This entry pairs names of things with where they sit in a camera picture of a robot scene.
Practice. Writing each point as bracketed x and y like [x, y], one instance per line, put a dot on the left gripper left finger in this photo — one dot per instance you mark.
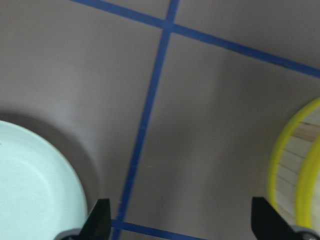
[97, 225]

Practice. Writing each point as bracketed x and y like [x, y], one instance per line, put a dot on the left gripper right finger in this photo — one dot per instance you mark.
[267, 224]

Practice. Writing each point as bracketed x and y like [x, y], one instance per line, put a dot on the yellow bamboo steamer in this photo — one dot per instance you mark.
[293, 185]

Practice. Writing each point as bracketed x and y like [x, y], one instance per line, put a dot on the mint green plate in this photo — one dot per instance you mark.
[41, 195]

